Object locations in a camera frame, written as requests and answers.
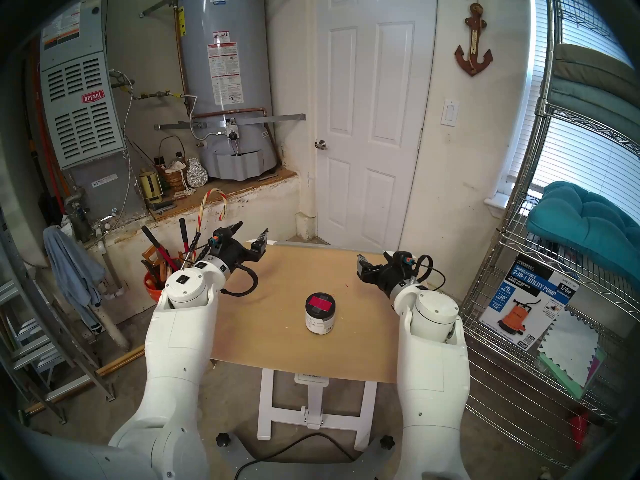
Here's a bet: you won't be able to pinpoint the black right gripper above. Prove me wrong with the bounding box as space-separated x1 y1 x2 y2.
357 252 416 297

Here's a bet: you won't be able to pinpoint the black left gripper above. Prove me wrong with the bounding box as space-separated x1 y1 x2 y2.
215 221 269 275

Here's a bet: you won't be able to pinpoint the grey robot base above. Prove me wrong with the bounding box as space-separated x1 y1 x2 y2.
216 432 396 480

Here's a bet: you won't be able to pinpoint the white platform with wooden top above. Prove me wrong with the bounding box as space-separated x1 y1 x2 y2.
85 166 317 330

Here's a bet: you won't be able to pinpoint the striped candy cane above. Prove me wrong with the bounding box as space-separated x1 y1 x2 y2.
192 188 228 257

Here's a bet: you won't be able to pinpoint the crumpled foil lump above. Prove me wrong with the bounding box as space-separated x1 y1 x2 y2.
186 157 209 188

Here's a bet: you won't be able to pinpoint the yellow metal can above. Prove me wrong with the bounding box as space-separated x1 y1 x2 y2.
139 170 164 204

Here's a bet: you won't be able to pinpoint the orange plastic bucket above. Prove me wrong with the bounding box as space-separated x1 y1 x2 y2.
144 271 173 303

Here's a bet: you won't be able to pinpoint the copper water pipe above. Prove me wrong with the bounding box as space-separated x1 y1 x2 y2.
192 107 268 121

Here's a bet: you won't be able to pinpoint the white panel door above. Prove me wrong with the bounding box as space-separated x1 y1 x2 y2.
315 0 438 252

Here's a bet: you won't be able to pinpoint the utility pump box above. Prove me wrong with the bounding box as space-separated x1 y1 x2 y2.
479 254 581 352

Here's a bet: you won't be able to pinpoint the white pvc pipe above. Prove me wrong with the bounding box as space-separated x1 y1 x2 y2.
92 241 132 352

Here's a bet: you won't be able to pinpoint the long wooden stick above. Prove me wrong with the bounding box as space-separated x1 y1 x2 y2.
25 345 147 416

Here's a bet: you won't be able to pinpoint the grey water heater tank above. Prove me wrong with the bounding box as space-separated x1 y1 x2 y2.
177 0 278 181

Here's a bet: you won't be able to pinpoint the blue hanging cloth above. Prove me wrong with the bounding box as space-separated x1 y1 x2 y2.
43 225 107 330

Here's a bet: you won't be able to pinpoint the white zigzag edged paper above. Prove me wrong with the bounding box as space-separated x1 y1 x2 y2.
537 309 601 387

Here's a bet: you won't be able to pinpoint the teal tufted cushion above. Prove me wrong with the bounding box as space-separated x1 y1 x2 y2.
526 180 640 290

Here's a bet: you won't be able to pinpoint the green foam sheet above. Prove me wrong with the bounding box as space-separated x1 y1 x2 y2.
537 351 608 401

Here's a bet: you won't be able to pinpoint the grey bryant furnace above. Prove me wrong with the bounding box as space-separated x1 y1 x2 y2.
39 0 149 222

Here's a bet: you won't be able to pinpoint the white window blinds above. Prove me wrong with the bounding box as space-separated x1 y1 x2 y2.
507 0 640 212

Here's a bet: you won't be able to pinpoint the aluminium step ladder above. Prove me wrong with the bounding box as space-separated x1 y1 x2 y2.
0 204 116 425

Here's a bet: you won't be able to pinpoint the small red item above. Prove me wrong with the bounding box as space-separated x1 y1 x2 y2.
567 411 591 451

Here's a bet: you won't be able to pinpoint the green flat cushion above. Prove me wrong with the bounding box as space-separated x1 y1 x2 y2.
547 78 640 131

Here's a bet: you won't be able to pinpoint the olive flat cushion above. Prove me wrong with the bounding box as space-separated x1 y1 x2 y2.
552 43 640 92

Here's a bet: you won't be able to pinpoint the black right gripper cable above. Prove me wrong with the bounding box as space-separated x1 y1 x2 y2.
412 254 447 291

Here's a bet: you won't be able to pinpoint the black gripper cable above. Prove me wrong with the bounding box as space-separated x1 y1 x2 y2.
220 264 259 298
412 254 447 291

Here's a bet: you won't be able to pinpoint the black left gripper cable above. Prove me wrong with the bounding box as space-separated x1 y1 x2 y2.
220 264 259 298

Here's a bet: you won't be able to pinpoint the wicker basket with handle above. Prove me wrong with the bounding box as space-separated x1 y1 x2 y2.
159 135 188 192

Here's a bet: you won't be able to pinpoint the wooden handled saw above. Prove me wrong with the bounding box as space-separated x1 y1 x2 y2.
141 244 168 287

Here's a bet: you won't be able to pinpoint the metal heater strap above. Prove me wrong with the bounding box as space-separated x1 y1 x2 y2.
155 114 306 131

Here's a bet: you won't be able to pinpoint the white folding table frame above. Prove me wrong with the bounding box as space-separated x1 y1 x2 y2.
257 368 378 452

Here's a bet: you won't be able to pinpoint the black floor cable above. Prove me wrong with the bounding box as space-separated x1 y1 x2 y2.
235 432 357 480

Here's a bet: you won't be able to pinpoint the rusty anchor wall decoration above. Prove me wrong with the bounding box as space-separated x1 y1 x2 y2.
454 0 495 77

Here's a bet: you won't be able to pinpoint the chrome wire shelf rack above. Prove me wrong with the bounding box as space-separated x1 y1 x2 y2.
460 0 640 470

